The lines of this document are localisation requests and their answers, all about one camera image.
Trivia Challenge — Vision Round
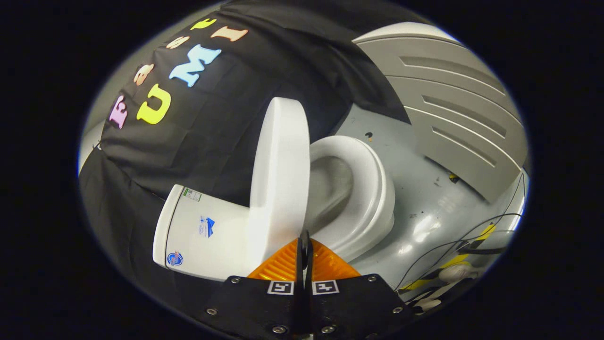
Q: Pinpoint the white toilet seat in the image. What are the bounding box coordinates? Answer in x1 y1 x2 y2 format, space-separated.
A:
302 136 396 263

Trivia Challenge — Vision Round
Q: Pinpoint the white toilet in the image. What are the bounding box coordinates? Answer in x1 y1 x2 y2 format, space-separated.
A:
152 156 396 282

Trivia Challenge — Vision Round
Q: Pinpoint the white drawer cabinet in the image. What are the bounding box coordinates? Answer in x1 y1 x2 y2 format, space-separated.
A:
353 21 528 204

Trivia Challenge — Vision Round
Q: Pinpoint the white rounded object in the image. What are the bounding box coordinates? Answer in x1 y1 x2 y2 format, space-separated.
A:
439 263 477 283

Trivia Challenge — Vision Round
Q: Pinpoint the black cable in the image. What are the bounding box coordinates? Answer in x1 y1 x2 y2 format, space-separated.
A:
395 212 523 291

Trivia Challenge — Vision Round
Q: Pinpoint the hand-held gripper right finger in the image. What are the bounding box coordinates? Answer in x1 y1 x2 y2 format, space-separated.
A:
306 230 415 340

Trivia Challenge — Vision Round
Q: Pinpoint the black backdrop cloth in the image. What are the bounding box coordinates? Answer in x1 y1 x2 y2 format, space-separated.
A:
78 0 428 326

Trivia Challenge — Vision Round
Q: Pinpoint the white toilet lid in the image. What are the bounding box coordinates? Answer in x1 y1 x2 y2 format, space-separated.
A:
248 97 311 266

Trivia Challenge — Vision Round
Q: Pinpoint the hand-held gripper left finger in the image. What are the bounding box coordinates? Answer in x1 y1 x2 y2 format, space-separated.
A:
204 230 306 340

